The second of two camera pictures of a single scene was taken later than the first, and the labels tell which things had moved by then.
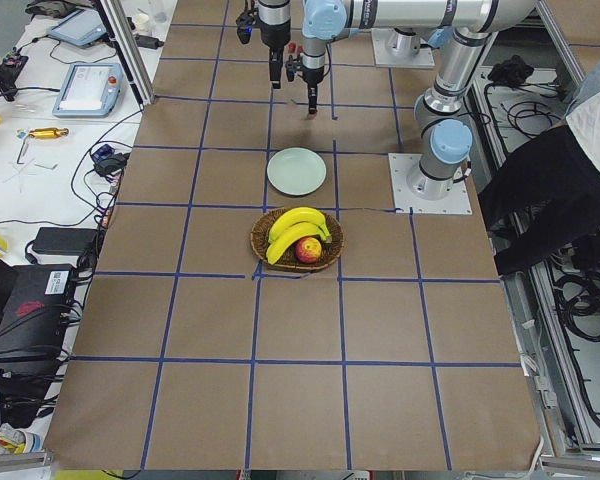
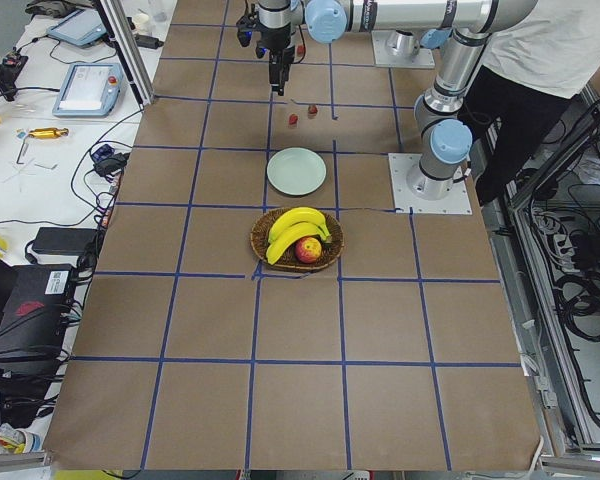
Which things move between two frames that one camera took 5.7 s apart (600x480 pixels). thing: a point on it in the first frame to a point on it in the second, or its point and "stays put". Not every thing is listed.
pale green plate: [296, 171] stays put
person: [563, 186] to [524, 85]
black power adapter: [64, 240] stays put
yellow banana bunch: [292, 226] stays put
